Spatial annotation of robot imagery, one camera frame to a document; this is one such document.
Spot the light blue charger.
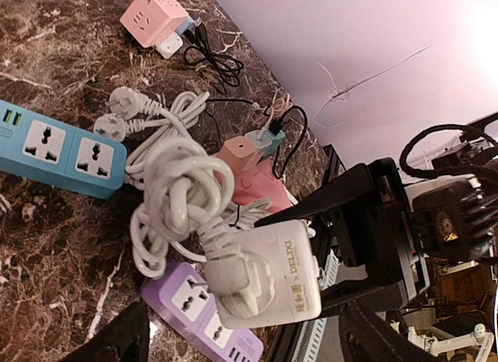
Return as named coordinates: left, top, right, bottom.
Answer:
left=175, top=16, right=195, bottom=37

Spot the black loose cable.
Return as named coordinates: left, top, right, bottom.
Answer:
left=182, top=17, right=246, bottom=95

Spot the white charger cube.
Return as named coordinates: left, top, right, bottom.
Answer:
left=244, top=129, right=272, bottom=156

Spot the white cable duct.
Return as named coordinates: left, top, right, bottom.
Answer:
left=302, top=250, right=339, bottom=362

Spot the white power cord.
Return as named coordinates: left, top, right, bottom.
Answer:
left=93, top=86, right=213, bottom=184

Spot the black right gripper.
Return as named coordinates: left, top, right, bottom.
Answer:
left=254, top=159, right=430, bottom=318

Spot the white round power plug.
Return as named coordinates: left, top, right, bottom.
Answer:
left=198, top=219, right=321, bottom=329

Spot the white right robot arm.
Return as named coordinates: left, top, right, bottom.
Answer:
left=258, top=124, right=497, bottom=318

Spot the purple power strip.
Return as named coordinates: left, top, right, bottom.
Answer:
left=142, top=262, right=264, bottom=362

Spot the white square adapter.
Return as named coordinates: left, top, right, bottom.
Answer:
left=155, top=32, right=184, bottom=60

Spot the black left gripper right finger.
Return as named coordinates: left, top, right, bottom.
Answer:
left=338, top=301, right=438, bottom=362

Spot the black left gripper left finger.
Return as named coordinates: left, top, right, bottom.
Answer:
left=83, top=301, right=149, bottom=361

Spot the teal power strip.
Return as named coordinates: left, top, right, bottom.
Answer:
left=1, top=100, right=128, bottom=199

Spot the purple strip white cord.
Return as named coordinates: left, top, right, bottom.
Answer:
left=130, top=142, right=273, bottom=320

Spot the pink cube socket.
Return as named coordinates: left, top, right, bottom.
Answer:
left=120, top=0, right=188, bottom=48

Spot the pink coiled cable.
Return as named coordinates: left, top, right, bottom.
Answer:
left=248, top=92, right=295, bottom=129

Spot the teal charger cube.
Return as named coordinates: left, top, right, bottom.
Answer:
left=263, top=130, right=286, bottom=158

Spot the pink triangular power strip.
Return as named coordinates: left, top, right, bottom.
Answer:
left=232, top=158, right=298, bottom=213

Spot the peach charger cube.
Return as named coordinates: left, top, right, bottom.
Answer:
left=214, top=135, right=258, bottom=177

